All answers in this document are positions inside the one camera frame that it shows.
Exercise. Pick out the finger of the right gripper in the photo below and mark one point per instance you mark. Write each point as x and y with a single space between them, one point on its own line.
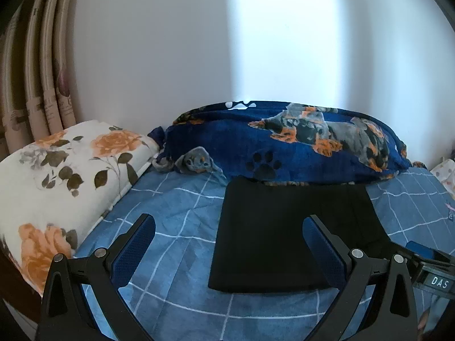
428 253

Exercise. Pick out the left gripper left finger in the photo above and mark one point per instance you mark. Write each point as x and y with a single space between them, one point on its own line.
66 314

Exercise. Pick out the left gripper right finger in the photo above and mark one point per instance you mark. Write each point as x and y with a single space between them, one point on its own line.
391 313

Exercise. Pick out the black pants orange lining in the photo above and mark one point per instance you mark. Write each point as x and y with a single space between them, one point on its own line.
260 246

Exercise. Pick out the blue grid bed sheet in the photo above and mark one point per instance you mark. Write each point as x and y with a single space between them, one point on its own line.
169 291

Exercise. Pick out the white pink patterned cloth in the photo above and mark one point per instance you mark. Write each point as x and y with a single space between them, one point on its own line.
445 173

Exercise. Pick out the white floral pillow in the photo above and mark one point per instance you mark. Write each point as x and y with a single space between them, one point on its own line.
56 190

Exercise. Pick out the navy dog print blanket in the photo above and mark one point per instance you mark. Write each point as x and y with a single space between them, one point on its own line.
281 142

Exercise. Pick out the beige patterned curtain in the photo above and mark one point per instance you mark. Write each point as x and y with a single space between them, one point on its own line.
36 101

